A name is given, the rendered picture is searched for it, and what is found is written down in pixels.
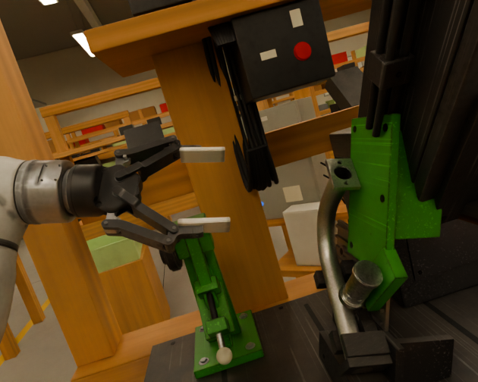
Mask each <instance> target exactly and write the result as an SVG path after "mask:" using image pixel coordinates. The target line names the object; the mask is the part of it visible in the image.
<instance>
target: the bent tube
mask: <svg viewBox="0 0 478 382"><path fill-rule="evenodd" d="M325 165H326V168H327V171H328V174H329V181H328V183H327V185H326V187H325V190H324V193H323V194H322V198H321V200H320V203H319V210H318V215H317V244H318V251H319V260H320V264H321V267H322V272H323V276H324V278H325V284H326V287H327V290H328V294H329V299H330V303H331V306H332V311H333V314H334V317H335V323H336V326H337V329H338V335H339V337H340V336H341V334H342V333H357V332H360V331H359V327H358V325H357V320H356V318H355V314H354V310H351V309H349V308H346V307H345V306H343V305H342V303H341V302H340V300H339V298H338V291H339V290H340V288H341V286H342V285H343V284H344V283H345V282H344V277H343V274H342V271H341V266H340V264H339V261H338V255H337V251H336V245H335V217H336V212H337V209H338V205H339V203H340V201H341V199H342V197H343V195H344V193H345V191H346V190H358V189H360V188H361V185H360V181H359V180H358V177H357V173H356V171H355V168H354V164H353V162H352V160H351V158H331V159H326V160H325ZM340 340H341V338H340ZM341 346H342V342H341ZM342 349H343V346H342ZM343 353H344V349H343ZM344 358H345V360H346V356H345V354H344Z"/></svg>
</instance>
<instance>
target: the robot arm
mask: <svg viewBox="0 0 478 382"><path fill-rule="evenodd" d="M169 144H170V145H169ZM114 154H115V158H116V160H115V165H113V166H111V167H104V166H102V165H99V164H76V165H74V164H73V163H72V162H71V161H69V160H30V161H26V160H20V159H15V158H11V157H6V156H0V343H1V341H2V337H3V336H4V333H5V329H6V326H7V323H8V317H9V314H10V310H11V304H12V300H13V295H14V287H15V281H16V275H17V272H16V262H17V251H18V248H19V245H20V241H21V239H22V237H23V235H24V233H25V231H26V229H27V228H28V225H29V224H54V223H69V222H72V221H73V220H74V219H75V218H76V217H78V218H86V217H100V216H102V215H106V219H105V220H103V221H102V223H101V225H102V227H103V229H104V231H105V233H106V235H107V236H123V237H126V238H128V239H130V240H134V241H137V242H139V243H142V244H145V245H147V246H151V247H153V248H156V249H159V250H162V251H164V252H167V253H173V251H174V250H175V246H176V243H179V242H180V241H181V239H192V238H193V239H194V238H201V237H203V233H221V232H229V231H230V223H231V219H230V218H229V217H225V218H182V219H178V225H177V224H175V223H173V222H171V221H170V220H169V219H167V218H165V217H163V216H162V215H160V214H159V213H158V212H156V211H154V210H152V209H151V208H150V207H148V206H146V205H144V204H143V203H142V202H141V199H142V197H141V191H142V189H143V182H144V181H146V180H147V178H148V177H149V176H151V175H153V174H154V173H156V172H157V171H160V170H161V169H163V168H165V167H166V166H168V165H170V164H171V163H173V162H175V161H177V160H178V159H181V163H197V162H224V161H225V147H202V146H200V145H181V141H180V140H178V139H177V137H176V135H171V136H167V137H164V138H161V139H157V140H155V141H152V142H148V143H145V144H142V145H140V146H136V147H133V148H131V149H117V150H115V151H114ZM131 164H132V165H131ZM125 166H126V167H125ZM136 172H138V174H137V173H136ZM126 211H127V212H128V213H130V214H132V215H133V216H134V217H136V218H139V219H141V220H142V221H144V222H146V223H147V224H148V225H150V226H152V227H154V228H155V229H157V230H158V231H159V232H161V233H158V232H155V231H154V230H150V229H147V228H145V227H141V226H139V225H136V224H132V223H130V222H128V221H123V220H121V219H120V218H118V216H119V215H121V214H123V213H125V212H126Z"/></svg>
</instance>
